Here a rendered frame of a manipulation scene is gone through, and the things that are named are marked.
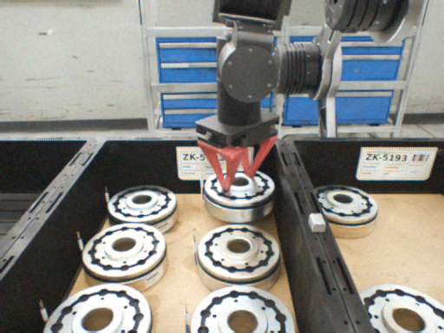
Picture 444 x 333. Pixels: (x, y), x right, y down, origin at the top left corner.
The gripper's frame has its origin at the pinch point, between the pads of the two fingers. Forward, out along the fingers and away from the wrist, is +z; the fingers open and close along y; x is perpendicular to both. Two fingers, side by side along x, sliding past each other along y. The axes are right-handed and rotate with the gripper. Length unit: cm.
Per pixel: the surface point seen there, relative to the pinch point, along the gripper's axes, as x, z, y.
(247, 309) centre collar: -14.9, 3.3, -14.2
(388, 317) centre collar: -25.2, 3.3, -5.4
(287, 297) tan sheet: -15.0, 7.0, -7.3
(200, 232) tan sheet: 1.3, 7.2, -6.3
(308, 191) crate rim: -11.6, -2.9, 0.0
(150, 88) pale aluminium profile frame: 156, 34, 87
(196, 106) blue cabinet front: 139, 46, 110
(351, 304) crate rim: -23.9, -3.1, -12.3
